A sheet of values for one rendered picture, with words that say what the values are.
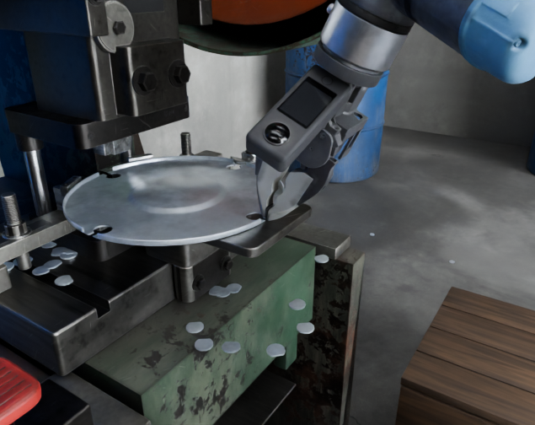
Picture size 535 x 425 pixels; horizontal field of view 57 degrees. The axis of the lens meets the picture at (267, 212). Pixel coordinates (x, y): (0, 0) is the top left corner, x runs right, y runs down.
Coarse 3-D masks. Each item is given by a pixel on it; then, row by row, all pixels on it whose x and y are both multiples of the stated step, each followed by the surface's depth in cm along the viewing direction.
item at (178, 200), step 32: (160, 160) 79; (192, 160) 80; (224, 160) 79; (96, 192) 68; (128, 192) 68; (160, 192) 66; (192, 192) 66; (224, 192) 67; (256, 192) 68; (96, 224) 59; (128, 224) 59; (160, 224) 59; (192, 224) 59; (224, 224) 59; (256, 224) 58
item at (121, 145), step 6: (126, 138) 71; (108, 144) 69; (114, 144) 69; (120, 144) 70; (126, 144) 71; (96, 150) 70; (102, 150) 69; (108, 150) 69; (114, 150) 69; (120, 150) 70; (126, 150) 71
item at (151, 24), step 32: (128, 0) 58; (160, 0) 62; (32, 32) 60; (128, 32) 58; (160, 32) 64; (32, 64) 63; (64, 64) 59; (96, 64) 57; (128, 64) 57; (160, 64) 61; (64, 96) 61; (96, 96) 58; (128, 96) 59; (160, 96) 62
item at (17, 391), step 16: (0, 368) 40; (16, 368) 40; (0, 384) 38; (16, 384) 38; (32, 384) 38; (0, 400) 37; (16, 400) 37; (32, 400) 38; (0, 416) 36; (16, 416) 37
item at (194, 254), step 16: (304, 208) 63; (272, 224) 59; (288, 224) 59; (224, 240) 56; (240, 240) 56; (256, 240) 56; (272, 240) 57; (160, 256) 66; (176, 256) 64; (192, 256) 65; (208, 256) 68; (224, 256) 71; (256, 256) 55; (176, 272) 65; (192, 272) 65; (208, 272) 68; (224, 272) 72; (176, 288) 67; (192, 288) 66; (208, 288) 69
